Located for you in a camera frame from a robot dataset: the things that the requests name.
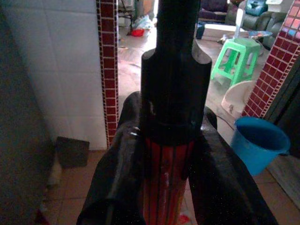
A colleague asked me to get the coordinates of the white plastic bag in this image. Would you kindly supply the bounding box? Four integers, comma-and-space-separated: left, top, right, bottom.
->
134, 15, 153, 30

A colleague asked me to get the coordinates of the white tabletop with post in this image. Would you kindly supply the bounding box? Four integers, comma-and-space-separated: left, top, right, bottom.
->
203, 7, 249, 40

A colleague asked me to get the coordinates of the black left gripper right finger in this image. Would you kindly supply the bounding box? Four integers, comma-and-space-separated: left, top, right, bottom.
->
187, 106, 279, 225

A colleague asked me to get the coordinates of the dark purple sofa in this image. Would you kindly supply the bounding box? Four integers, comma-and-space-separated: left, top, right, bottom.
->
198, 0, 229, 23

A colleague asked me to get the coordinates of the white plastic basin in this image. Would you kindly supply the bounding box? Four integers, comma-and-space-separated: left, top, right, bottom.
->
221, 80, 257, 118

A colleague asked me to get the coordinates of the white rag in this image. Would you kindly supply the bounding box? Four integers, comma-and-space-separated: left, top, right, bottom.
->
46, 161, 63, 188

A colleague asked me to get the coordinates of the green plastic stool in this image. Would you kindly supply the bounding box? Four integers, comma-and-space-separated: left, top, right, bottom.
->
210, 37, 262, 88

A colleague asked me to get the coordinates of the red plastic bowl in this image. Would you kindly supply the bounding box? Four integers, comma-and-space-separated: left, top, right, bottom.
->
130, 28, 145, 38

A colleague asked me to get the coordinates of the red stick with black cap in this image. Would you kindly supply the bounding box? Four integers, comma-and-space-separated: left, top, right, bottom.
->
140, 0, 213, 225

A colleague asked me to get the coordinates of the thin black floor cable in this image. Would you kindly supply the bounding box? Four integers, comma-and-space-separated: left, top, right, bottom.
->
215, 114, 235, 130

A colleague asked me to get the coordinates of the grey square floor mat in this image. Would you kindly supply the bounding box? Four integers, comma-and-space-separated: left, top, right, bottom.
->
54, 136, 90, 169

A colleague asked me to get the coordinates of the black metal chair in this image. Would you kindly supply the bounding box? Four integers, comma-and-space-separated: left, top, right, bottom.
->
118, 0, 135, 31

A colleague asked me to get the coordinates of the blue plastic bucket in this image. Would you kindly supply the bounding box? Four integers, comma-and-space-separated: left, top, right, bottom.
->
230, 116, 292, 177

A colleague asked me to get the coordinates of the colourful ironing board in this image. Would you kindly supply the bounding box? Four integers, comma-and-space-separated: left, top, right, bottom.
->
247, 30, 274, 39

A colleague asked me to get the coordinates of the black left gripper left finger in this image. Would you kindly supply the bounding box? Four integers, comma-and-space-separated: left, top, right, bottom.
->
76, 90, 146, 225

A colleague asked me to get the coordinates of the grey green sofa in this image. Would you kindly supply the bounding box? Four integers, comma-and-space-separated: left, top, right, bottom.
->
225, 0, 293, 49

